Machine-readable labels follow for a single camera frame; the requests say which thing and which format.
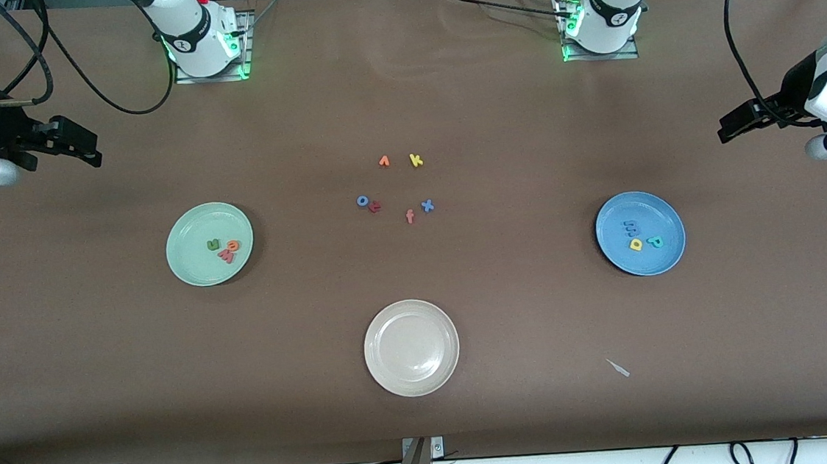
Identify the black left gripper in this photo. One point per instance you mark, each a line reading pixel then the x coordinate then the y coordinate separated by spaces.
pixel 792 86

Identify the teal foam letter p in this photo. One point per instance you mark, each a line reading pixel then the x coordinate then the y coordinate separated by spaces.
pixel 650 243

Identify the blue foam letter m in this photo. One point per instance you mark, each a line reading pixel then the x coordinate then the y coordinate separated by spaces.
pixel 631 227

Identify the yellow foam letter d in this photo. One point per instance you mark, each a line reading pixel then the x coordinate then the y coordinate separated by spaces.
pixel 631 245

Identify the orange letter O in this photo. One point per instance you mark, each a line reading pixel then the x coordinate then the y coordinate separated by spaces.
pixel 230 245

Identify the pink foam letter w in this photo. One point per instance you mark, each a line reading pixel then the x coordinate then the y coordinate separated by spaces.
pixel 227 257

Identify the green plate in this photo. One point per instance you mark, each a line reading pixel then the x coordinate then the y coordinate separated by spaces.
pixel 189 242

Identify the blue plate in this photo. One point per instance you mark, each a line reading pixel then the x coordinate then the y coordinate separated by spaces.
pixel 614 246

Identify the small white paper scrap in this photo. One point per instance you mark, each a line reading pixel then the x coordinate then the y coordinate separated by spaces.
pixel 618 368

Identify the red foam letter t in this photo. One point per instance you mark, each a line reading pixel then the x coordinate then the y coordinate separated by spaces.
pixel 375 207

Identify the blue foam letter x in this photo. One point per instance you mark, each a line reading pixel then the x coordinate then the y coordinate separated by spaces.
pixel 427 205

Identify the yellow foam letter k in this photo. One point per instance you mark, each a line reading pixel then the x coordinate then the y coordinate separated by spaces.
pixel 414 160

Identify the brown table cover sheet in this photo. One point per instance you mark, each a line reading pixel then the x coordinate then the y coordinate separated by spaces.
pixel 403 100

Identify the beige plate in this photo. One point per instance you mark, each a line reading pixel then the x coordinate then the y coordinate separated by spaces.
pixel 411 348

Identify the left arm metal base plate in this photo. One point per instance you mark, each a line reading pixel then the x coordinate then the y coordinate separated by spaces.
pixel 628 55

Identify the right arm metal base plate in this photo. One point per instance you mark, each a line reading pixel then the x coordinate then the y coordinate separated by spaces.
pixel 248 38

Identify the silver metal bracket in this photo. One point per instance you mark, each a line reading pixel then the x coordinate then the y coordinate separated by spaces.
pixel 438 448

